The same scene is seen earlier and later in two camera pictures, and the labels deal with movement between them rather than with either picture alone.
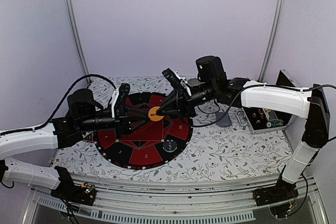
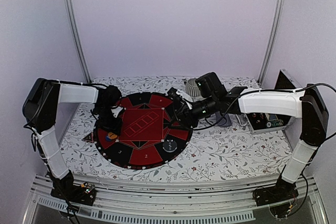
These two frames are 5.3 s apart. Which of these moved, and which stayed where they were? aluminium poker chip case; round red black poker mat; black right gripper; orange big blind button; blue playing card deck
Moved: black right gripper; orange big blind button
Stayed: round red black poker mat; aluminium poker chip case; blue playing card deck
